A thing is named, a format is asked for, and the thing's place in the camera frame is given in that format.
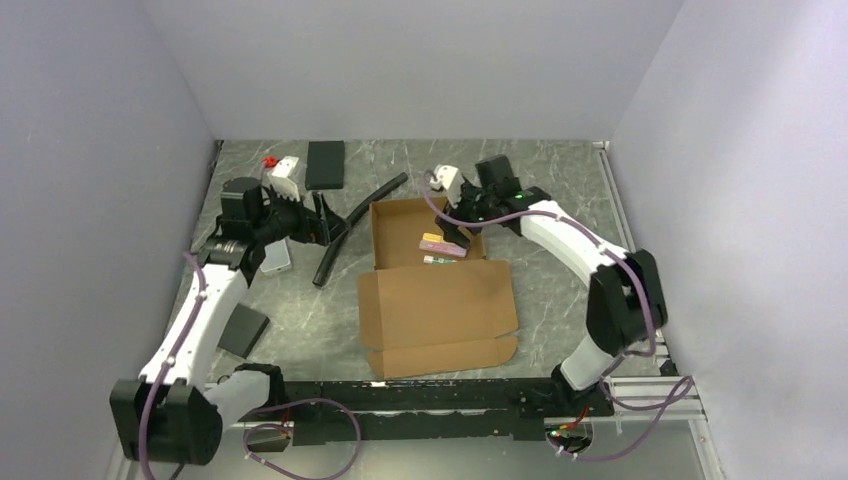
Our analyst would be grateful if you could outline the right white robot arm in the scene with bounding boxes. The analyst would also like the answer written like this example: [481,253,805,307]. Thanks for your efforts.
[426,155,668,415]

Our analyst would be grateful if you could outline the black rectangular box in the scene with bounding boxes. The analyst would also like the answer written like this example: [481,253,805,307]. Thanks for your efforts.
[305,140,346,191]

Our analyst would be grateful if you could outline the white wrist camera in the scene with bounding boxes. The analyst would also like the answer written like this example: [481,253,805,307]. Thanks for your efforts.
[262,156,301,202]
[427,165,463,196]

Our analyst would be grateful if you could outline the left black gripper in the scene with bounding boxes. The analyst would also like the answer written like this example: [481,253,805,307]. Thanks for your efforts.
[254,183,351,247]

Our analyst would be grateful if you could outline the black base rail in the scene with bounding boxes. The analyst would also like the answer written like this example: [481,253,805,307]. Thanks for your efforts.
[273,377,614,446]

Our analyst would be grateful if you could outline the clear plastic case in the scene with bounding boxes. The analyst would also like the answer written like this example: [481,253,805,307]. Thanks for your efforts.
[260,239,292,275]

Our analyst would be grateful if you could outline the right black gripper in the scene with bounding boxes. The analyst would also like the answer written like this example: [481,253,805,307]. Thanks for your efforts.
[436,177,498,249]

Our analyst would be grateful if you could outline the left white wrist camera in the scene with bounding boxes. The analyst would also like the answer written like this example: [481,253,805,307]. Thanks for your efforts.
[262,156,301,202]

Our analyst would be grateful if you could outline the brown cardboard box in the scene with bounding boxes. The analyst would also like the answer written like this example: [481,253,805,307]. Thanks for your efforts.
[357,198,519,379]

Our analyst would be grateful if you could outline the black corrugated hose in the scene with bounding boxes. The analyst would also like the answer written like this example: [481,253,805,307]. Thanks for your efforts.
[311,172,410,289]

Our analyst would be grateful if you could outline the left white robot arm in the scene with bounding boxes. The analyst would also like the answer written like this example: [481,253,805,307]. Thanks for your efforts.
[109,177,348,465]

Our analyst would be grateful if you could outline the pink marker pen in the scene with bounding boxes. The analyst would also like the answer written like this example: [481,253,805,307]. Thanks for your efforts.
[419,240,467,258]

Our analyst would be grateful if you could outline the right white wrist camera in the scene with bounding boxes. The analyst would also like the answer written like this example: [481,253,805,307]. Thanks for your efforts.
[427,165,463,196]

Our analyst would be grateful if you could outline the black flat block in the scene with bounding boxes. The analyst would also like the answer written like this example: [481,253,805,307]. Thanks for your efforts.
[218,303,270,358]

